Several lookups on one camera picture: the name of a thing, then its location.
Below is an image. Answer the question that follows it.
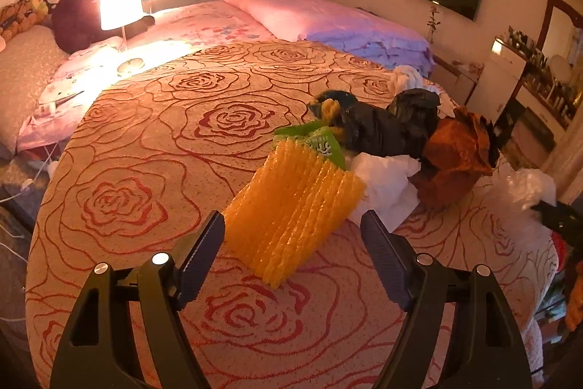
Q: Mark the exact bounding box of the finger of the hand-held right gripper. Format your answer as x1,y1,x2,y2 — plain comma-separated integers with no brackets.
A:
531,198,583,236

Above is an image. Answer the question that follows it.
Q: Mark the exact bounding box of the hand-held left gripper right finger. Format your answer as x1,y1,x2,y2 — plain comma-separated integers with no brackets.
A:
359,209,533,389

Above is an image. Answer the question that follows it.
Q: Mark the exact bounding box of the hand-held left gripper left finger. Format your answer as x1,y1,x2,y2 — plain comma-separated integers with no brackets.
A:
49,210,227,389

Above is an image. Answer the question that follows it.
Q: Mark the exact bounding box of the clear plastic bag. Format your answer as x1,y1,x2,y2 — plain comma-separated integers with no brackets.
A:
496,168,559,219

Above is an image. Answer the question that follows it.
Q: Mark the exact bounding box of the white tissue paper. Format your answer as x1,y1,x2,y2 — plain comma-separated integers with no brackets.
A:
348,153,422,230

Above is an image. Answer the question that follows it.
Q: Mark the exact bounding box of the brown paper bag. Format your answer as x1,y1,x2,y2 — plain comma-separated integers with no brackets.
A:
410,106,495,210

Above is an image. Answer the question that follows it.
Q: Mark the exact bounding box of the black plastic bag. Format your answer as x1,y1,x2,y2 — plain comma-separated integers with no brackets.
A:
306,88,442,157

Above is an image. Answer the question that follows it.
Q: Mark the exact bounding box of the green snack packet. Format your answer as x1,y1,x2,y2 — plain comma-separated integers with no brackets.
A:
272,120,347,168

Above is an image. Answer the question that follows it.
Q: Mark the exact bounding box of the dressing table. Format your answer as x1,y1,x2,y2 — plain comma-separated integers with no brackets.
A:
505,70,579,153

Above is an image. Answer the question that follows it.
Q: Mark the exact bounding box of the round white mirror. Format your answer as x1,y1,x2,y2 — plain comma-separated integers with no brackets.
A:
549,54,574,84

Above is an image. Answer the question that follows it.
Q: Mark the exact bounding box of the row of cosmetic bottles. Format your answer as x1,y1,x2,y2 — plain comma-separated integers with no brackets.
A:
506,24,579,121

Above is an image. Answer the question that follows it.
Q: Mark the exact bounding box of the white cabinet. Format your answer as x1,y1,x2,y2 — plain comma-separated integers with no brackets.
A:
467,36,529,121

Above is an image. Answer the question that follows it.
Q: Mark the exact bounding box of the low white desk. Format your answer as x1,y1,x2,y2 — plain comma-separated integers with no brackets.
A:
430,52,484,105

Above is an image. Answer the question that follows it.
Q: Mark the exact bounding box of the white crumpled tissue ball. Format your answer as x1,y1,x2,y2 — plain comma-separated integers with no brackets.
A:
389,65,433,96

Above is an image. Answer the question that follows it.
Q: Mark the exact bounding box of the pink printed sheet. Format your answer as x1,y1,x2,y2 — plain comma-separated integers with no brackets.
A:
18,38,137,153

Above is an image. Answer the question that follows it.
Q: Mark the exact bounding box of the rose in vase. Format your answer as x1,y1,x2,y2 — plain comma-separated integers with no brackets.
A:
426,5,442,46

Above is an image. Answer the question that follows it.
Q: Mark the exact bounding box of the pink folded duvet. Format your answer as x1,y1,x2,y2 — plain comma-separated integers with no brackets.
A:
222,0,435,75

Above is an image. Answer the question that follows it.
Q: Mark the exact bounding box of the beige quilted pillow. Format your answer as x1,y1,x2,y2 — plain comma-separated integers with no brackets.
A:
0,24,74,148

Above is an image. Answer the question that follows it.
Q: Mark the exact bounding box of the large table lamp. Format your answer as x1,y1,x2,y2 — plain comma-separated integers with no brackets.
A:
99,0,145,75

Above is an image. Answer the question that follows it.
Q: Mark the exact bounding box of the dark plush toy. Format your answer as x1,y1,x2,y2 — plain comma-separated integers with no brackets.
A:
51,0,156,53

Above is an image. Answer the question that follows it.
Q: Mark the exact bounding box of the row of plush toys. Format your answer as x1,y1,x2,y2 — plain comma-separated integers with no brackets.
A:
0,0,69,48

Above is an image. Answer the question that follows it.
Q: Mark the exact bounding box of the white cable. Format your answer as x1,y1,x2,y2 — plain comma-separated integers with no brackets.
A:
0,143,60,207

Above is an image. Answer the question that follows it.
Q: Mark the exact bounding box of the wooden framed wall mirror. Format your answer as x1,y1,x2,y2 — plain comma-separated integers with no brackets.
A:
537,0,583,66

